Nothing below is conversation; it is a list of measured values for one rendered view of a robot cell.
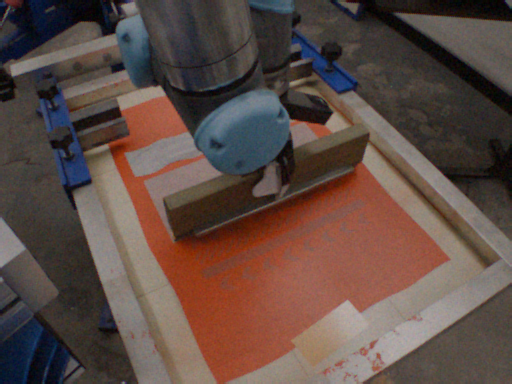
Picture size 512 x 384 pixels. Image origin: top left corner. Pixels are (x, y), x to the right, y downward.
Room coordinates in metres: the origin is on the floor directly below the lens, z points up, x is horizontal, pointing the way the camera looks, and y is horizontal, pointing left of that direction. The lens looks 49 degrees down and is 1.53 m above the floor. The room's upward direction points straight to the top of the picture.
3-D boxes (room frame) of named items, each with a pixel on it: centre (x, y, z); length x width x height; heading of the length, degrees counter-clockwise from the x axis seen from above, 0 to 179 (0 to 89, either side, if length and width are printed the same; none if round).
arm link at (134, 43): (0.39, 0.08, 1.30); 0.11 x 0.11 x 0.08; 27
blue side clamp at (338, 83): (0.86, -0.12, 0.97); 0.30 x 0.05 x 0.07; 28
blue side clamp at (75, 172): (0.60, 0.37, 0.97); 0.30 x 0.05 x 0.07; 28
